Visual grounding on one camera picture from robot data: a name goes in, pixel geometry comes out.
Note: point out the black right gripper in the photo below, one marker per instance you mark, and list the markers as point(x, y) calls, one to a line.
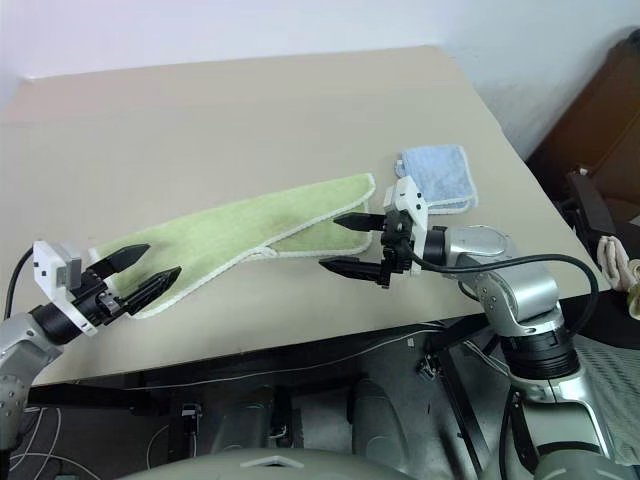
point(397, 250)

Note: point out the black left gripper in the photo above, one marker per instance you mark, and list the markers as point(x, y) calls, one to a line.
point(100, 302)

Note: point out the light green cloth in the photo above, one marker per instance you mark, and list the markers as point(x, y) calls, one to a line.
point(240, 225)

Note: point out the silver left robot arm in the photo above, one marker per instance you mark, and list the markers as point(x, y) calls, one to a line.
point(15, 350)

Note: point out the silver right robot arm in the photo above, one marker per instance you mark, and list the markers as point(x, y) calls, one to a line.
point(520, 295)

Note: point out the folded light blue towel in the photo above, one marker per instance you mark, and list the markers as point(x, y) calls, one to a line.
point(435, 175)

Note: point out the small black clamp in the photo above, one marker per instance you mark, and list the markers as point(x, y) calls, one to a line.
point(428, 367)
point(191, 410)

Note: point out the dark grey rounded shape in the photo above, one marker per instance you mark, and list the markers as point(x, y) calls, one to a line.
point(250, 420)
point(382, 415)

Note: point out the grey robot torso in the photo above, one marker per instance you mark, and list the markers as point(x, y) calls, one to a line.
point(320, 467)

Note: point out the black chair armrest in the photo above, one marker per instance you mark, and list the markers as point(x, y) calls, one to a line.
point(592, 210)

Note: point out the beige knotted cloth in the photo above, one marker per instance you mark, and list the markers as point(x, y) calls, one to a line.
point(615, 260)

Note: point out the black office chair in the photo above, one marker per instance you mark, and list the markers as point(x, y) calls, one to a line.
point(600, 125)

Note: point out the grey mesh fabric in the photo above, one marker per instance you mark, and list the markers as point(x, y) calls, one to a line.
point(615, 400)

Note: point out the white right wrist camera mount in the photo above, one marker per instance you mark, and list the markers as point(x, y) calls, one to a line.
point(410, 197)

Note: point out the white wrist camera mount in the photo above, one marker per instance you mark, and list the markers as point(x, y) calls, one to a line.
point(410, 197)
point(45, 265)

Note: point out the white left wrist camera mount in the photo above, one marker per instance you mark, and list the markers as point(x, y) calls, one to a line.
point(45, 265)

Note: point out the black table frame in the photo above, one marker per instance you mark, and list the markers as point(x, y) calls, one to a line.
point(90, 400)

